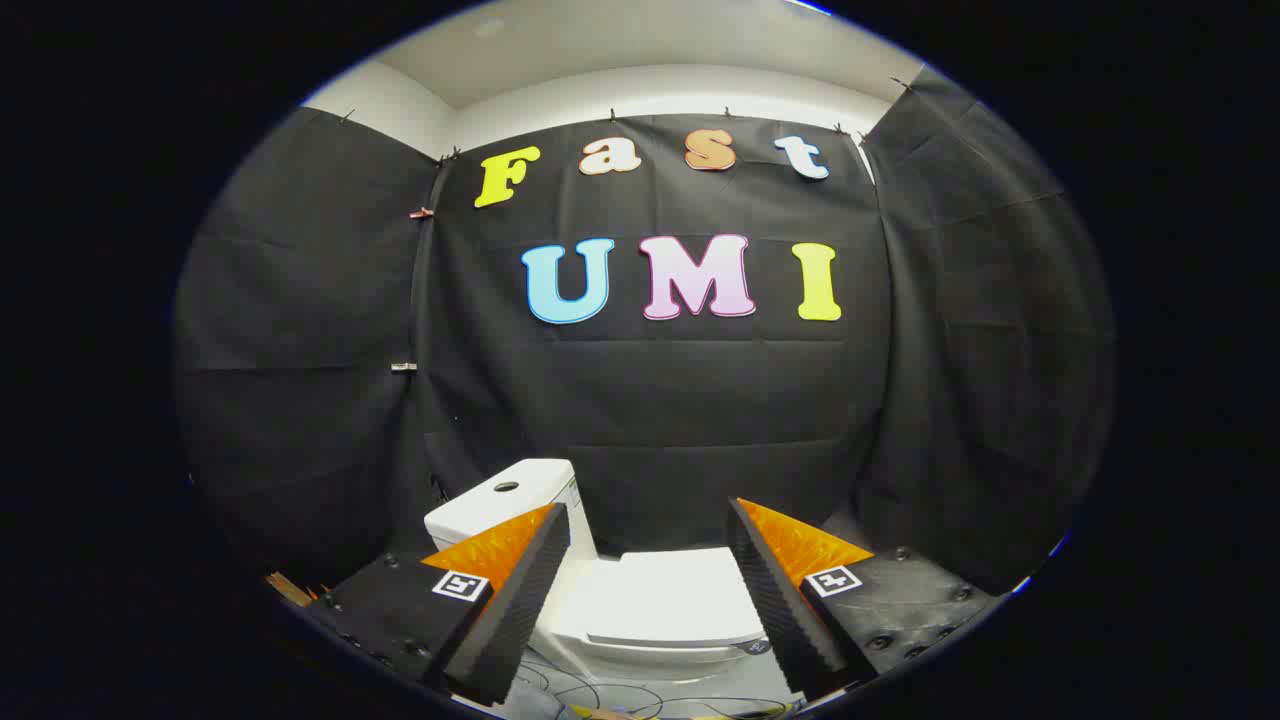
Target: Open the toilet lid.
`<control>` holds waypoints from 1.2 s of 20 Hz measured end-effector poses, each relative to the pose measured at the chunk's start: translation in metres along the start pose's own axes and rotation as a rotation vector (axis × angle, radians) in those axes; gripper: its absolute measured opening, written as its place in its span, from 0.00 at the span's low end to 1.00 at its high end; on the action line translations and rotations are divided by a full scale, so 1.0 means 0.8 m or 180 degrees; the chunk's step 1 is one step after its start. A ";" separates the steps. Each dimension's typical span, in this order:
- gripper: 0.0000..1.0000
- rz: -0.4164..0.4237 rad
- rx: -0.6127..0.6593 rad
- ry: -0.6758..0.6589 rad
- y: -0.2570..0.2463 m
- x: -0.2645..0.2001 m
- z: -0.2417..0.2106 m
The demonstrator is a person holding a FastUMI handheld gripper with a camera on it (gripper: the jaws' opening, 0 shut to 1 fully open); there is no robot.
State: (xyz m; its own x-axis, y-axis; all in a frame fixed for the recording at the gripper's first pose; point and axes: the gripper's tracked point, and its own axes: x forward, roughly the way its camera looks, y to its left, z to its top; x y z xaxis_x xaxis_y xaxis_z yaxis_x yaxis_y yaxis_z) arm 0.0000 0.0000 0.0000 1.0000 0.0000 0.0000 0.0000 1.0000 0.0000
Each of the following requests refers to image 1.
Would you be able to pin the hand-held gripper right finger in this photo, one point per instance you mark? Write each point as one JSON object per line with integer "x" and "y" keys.
{"x": 775, "y": 600}

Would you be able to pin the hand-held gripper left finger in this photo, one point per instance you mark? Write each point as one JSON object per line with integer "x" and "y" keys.
{"x": 520, "y": 590}

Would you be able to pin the white toilet lid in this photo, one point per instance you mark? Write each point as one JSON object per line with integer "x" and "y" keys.
{"x": 670, "y": 595}

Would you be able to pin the white ceramic toilet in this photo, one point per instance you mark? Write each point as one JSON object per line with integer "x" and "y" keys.
{"x": 500, "y": 505}

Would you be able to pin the black backdrop cloth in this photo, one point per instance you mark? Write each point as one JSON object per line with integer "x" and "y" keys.
{"x": 660, "y": 420}

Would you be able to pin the wooden board piece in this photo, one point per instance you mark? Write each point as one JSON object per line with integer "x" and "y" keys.
{"x": 288, "y": 588}

